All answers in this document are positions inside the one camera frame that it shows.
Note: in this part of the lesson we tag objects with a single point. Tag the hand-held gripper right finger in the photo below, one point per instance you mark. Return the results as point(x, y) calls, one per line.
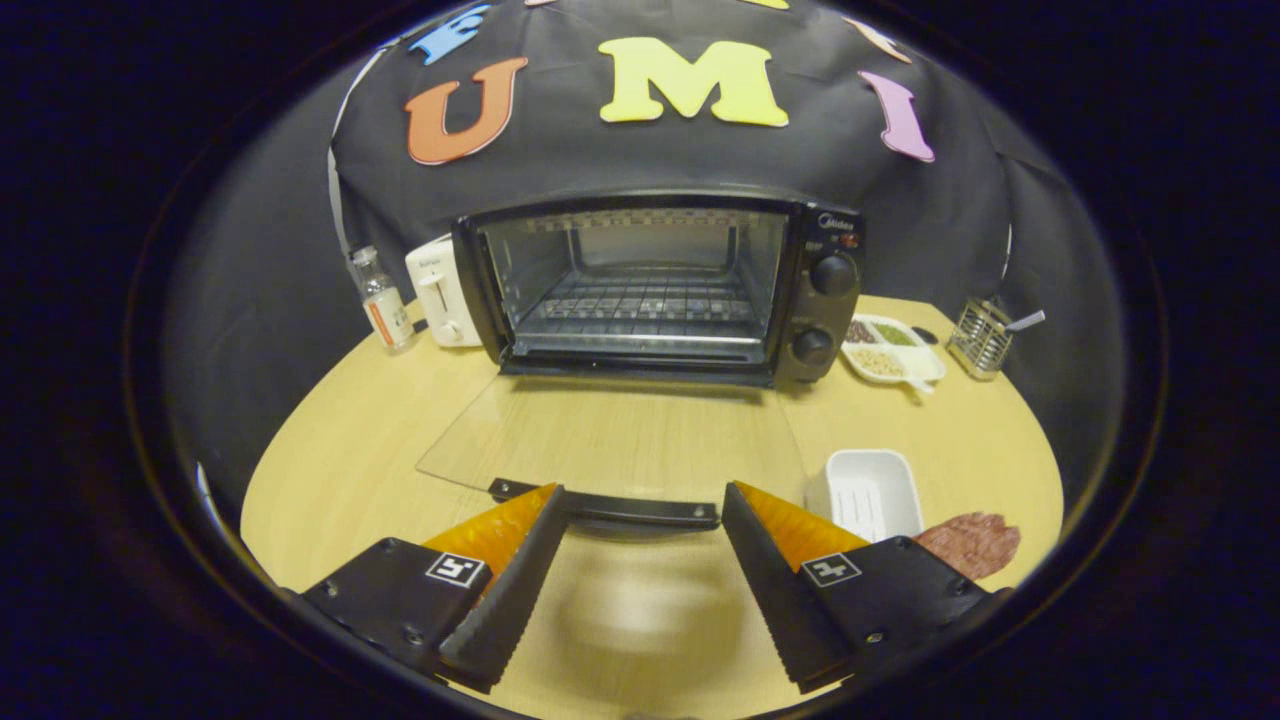
point(770, 590)

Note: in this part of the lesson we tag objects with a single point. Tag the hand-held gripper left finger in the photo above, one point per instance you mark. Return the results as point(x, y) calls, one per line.
point(515, 590)

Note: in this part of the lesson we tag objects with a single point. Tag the raw red meat steak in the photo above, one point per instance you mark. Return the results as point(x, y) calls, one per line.
point(968, 545)

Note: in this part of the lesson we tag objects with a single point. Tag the black toaster oven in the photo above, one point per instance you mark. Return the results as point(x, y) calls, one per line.
point(832, 305)

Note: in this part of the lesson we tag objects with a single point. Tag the white bread toaster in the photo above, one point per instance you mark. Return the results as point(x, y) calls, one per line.
point(440, 300)

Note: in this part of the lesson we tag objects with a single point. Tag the metal oven rack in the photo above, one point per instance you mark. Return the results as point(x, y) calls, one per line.
point(640, 310)

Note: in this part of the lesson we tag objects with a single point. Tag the white plastic tray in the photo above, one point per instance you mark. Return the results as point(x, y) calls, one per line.
point(868, 480)

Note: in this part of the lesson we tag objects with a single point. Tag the white divided plate with beans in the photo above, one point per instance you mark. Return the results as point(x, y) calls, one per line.
point(885, 360)

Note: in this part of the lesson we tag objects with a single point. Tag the small clear bottle orange label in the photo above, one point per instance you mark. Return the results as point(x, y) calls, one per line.
point(385, 310)

